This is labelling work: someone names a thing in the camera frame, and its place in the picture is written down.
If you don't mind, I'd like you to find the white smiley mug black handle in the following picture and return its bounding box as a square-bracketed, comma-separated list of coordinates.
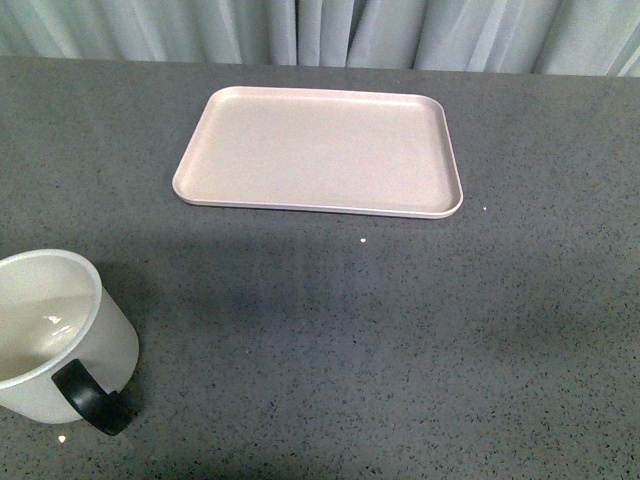
[1, 249, 139, 436]

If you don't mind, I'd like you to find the beige rectangular tray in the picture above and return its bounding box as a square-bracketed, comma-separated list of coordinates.
[172, 86, 464, 219]

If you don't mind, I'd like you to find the white pleated curtain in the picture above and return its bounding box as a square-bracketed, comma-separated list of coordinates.
[1, 0, 639, 77]

